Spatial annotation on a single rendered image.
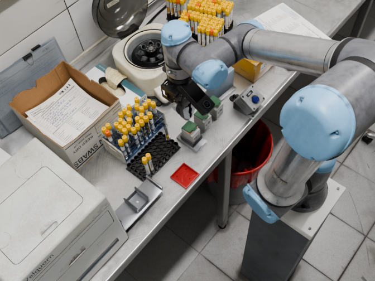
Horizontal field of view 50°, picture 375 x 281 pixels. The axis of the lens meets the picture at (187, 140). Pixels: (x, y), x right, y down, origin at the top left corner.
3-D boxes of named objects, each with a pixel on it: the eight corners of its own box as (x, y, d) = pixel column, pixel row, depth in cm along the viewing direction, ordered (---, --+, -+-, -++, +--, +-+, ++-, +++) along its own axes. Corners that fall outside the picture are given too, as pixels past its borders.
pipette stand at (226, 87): (217, 105, 145) (217, 87, 136) (203, 95, 148) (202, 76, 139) (236, 89, 148) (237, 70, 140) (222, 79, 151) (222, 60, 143)
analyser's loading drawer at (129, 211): (116, 242, 117) (113, 236, 113) (101, 228, 120) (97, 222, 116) (164, 192, 125) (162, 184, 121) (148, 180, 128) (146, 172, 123)
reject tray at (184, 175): (186, 189, 127) (186, 188, 127) (169, 178, 130) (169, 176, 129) (200, 174, 130) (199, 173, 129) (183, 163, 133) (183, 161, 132)
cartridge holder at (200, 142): (196, 153, 134) (196, 147, 131) (176, 139, 138) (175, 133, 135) (207, 142, 136) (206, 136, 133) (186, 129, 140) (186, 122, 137)
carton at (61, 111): (76, 173, 133) (62, 149, 120) (23, 129, 144) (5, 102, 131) (129, 124, 142) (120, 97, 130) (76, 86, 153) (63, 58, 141)
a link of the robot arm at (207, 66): (241, 52, 94) (210, 28, 99) (204, 77, 90) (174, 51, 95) (240, 75, 100) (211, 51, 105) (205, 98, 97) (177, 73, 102)
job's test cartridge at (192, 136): (193, 146, 134) (192, 135, 129) (182, 139, 136) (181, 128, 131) (200, 138, 136) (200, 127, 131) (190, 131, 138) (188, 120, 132)
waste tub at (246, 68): (253, 84, 149) (255, 66, 140) (226, 67, 154) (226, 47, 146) (275, 64, 154) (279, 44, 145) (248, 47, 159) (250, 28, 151)
